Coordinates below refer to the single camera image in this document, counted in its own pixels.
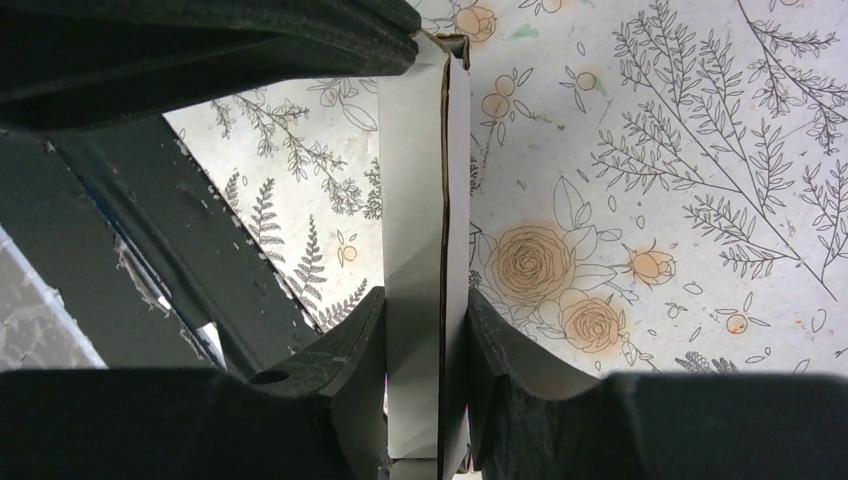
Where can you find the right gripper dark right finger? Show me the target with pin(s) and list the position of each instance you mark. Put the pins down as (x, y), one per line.
(533, 416)

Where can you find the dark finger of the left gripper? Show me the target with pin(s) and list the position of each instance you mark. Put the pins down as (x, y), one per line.
(83, 64)

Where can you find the white cardboard paper box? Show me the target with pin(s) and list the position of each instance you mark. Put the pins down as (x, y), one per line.
(424, 158)

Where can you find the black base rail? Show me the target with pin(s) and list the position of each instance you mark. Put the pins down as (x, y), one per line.
(148, 259)

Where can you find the floral patterned table cloth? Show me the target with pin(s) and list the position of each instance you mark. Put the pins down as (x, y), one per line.
(661, 185)

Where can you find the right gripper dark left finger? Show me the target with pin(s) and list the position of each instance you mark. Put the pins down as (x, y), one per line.
(316, 415)

